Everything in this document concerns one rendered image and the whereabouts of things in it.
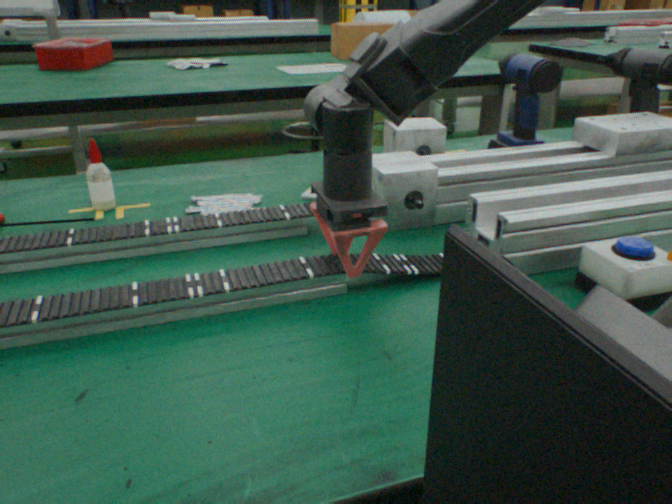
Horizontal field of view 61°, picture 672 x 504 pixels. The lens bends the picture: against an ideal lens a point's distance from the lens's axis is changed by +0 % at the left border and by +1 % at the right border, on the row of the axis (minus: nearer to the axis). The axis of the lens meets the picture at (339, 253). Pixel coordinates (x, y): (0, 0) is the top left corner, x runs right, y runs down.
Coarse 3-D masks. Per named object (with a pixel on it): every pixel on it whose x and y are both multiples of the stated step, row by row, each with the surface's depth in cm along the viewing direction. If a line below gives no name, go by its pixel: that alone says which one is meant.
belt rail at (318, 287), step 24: (264, 288) 67; (288, 288) 68; (312, 288) 70; (336, 288) 70; (120, 312) 63; (144, 312) 64; (168, 312) 65; (192, 312) 66; (216, 312) 67; (0, 336) 60; (24, 336) 61; (48, 336) 61; (72, 336) 62
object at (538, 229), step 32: (512, 192) 79; (544, 192) 80; (576, 192) 81; (608, 192) 83; (640, 192) 85; (480, 224) 78; (512, 224) 71; (544, 224) 72; (576, 224) 75; (608, 224) 76; (640, 224) 78; (512, 256) 74; (544, 256) 75; (576, 256) 76
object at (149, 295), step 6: (144, 282) 67; (150, 282) 66; (156, 282) 67; (144, 288) 65; (150, 288) 66; (156, 288) 66; (144, 294) 64; (150, 294) 65; (156, 294) 64; (144, 300) 63; (150, 300) 63; (156, 300) 63
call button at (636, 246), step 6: (618, 240) 68; (624, 240) 68; (630, 240) 68; (636, 240) 68; (642, 240) 68; (618, 246) 67; (624, 246) 67; (630, 246) 66; (636, 246) 66; (642, 246) 66; (648, 246) 66; (624, 252) 67; (630, 252) 66; (636, 252) 66; (642, 252) 66; (648, 252) 66
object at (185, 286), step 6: (180, 276) 68; (186, 276) 68; (192, 276) 68; (180, 282) 67; (186, 282) 67; (192, 282) 67; (180, 288) 65; (186, 288) 66; (192, 288) 65; (180, 294) 64; (186, 294) 65; (192, 294) 64
